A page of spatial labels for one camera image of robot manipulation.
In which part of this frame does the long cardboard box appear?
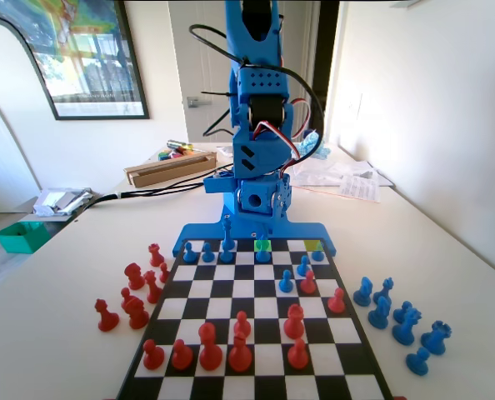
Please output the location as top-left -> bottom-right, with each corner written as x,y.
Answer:
123,152 -> 218,188

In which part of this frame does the red chess knight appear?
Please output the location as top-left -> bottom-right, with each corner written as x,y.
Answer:
124,295 -> 151,330
123,262 -> 146,292

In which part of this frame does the blue chess bishop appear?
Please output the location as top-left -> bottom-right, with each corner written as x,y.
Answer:
367,295 -> 393,330
254,237 -> 272,264

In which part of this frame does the dark low side table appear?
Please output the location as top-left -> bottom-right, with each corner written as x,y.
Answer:
20,189 -> 107,234

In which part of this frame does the black cable bundle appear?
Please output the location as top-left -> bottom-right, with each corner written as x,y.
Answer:
75,164 -> 234,218

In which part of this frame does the bag of blue parts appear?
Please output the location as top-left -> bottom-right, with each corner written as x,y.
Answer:
296,129 -> 332,162

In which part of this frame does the colourful marker set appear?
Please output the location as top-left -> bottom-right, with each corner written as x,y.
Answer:
157,146 -> 207,163

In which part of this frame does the red chess bishop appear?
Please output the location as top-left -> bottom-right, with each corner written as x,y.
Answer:
227,331 -> 253,373

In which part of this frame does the red white servo wire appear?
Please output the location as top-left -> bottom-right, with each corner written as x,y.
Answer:
251,98 -> 312,172

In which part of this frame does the blue chess queen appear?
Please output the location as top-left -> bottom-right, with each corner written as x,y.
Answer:
372,277 -> 395,305

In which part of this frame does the printed text sheet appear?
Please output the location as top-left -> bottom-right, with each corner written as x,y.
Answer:
337,173 -> 382,204

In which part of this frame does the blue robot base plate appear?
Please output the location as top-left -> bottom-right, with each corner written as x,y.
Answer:
172,214 -> 338,258

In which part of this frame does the clear plastic bag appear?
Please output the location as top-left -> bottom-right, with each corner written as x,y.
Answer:
292,150 -> 345,188

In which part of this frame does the black and white chessboard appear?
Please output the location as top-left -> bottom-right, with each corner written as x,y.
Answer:
116,237 -> 394,400

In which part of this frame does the green plastic bin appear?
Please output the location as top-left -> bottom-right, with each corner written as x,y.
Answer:
0,220 -> 51,254

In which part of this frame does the black framed poster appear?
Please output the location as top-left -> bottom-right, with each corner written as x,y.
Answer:
0,0 -> 151,122

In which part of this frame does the white door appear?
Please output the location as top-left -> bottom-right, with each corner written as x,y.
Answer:
167,0 -> 319,145

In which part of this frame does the white arched panel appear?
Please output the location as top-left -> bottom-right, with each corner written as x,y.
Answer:
0,15 -> 59,214

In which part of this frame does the red chess queen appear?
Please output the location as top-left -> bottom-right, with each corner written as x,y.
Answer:
143,270 -> 163,304

